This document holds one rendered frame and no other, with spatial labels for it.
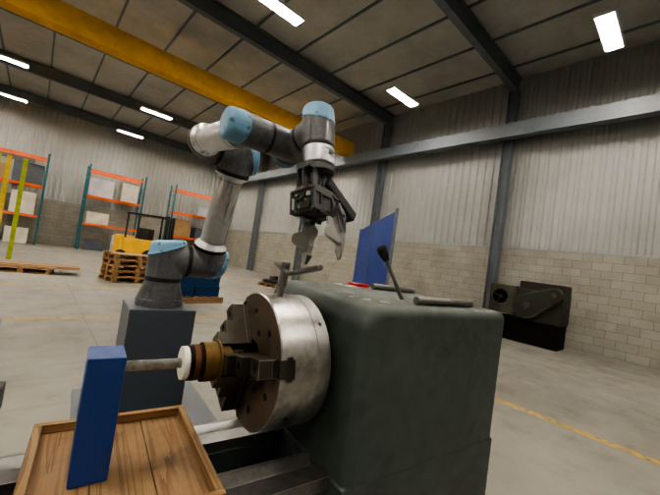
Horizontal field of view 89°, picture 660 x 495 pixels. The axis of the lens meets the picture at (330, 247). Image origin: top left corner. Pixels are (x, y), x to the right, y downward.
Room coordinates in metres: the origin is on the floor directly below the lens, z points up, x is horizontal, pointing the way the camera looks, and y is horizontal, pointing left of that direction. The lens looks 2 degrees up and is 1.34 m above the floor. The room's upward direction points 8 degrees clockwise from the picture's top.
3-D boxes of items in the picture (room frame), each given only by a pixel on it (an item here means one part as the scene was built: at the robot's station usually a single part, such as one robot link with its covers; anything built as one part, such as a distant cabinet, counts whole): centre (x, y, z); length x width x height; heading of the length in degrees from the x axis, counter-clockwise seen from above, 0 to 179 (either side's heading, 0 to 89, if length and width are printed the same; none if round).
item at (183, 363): (0.69, 0.32, 1.08); 0.13 x 0.07 x 0.07; 125
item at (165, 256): (1.18, 0.56, 1.27); 0.13 x 0.12 x 0.14; 128
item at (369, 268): (7.57, -0.91, 1.18); 4.12 x 0.80 x 2.35; 3
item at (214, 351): (0.75, 0.23, 1.08); 0.09 x 0.09 x 0.09; 35
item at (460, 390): (1.08, -0.21, 1.06); 0.59 x 0.48 x 0.39; 125
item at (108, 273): (9.07, 5.23, 0.36); 1.26 x 0.86 x 0.73; 143
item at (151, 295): (1.18, 0.57, 1.15); 0.15 x 0.15 x 0.10
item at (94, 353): (0.64, 0.39, 1.00); 0.08 x 0.06 x 0.23; 35
